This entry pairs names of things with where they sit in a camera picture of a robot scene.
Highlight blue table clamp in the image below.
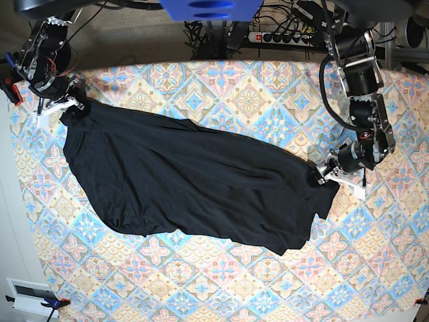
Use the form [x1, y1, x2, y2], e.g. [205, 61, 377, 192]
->
[1, 52, 23, 106]

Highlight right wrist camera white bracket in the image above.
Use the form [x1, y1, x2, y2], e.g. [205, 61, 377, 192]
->
[34, 95, 85, 128]

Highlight black t-shirt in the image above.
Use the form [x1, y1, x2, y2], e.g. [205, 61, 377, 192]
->
[60, 99, 339, 255]

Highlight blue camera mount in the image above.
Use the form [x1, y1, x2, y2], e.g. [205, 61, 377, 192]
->
[160, 0, 263, 22]

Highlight patterned tablecloth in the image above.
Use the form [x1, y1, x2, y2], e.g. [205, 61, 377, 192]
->
[8, 61, 428, 321]

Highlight tangled black cables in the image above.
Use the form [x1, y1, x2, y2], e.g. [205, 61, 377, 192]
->
[182, 18, 251, 61]

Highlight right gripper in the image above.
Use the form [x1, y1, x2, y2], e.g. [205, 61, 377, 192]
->
[29, 75, 86, 106]

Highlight white wall outlet box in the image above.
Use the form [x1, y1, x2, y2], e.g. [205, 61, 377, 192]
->
[6, 278, 55, 317]

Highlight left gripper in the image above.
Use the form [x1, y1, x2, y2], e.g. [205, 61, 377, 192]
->
[326, 142, 365, 174]

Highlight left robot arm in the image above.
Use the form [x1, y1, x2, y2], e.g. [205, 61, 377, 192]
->
[318, 1, 422, 177]

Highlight black orange bottom clamp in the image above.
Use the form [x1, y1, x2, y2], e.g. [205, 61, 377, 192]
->
[5, 295, 70, 321]

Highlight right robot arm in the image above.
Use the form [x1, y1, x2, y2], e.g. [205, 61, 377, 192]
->
[10, 1, 96, 115]

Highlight white power strip red switch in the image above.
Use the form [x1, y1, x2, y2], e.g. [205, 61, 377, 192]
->
[247, 32, 313, 47]

